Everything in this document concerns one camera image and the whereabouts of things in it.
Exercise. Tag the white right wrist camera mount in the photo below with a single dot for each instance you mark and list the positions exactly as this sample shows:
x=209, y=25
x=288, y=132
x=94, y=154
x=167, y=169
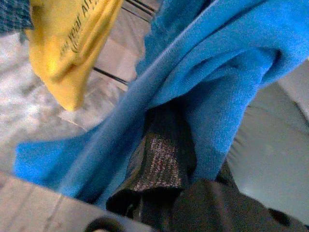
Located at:
x=36, y=207

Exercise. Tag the grey green sofa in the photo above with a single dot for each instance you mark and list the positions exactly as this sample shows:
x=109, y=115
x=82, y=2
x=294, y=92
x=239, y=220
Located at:
x=272, y=145

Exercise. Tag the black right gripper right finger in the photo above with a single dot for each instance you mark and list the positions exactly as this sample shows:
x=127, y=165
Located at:
x=224, y=175

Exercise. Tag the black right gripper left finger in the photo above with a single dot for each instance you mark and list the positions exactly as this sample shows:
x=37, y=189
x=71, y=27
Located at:
x=161, y=164

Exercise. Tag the yellow printed shirt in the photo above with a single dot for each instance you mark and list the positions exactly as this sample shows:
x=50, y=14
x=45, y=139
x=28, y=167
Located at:
x=65, y=48

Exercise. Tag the black metal drying rack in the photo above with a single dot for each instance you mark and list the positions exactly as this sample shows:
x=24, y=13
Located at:
x=111, y=76

